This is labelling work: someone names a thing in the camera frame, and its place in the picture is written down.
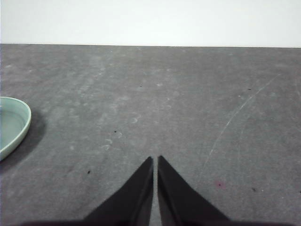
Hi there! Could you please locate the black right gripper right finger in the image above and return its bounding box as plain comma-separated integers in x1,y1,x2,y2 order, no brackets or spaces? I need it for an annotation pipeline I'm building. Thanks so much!
157,155,230,226

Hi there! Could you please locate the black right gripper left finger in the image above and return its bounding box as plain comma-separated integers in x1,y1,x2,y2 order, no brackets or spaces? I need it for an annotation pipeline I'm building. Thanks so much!
83,156,154,226

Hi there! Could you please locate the green round plate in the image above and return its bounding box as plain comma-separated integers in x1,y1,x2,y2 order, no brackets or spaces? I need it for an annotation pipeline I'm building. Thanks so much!
0,96,32,162

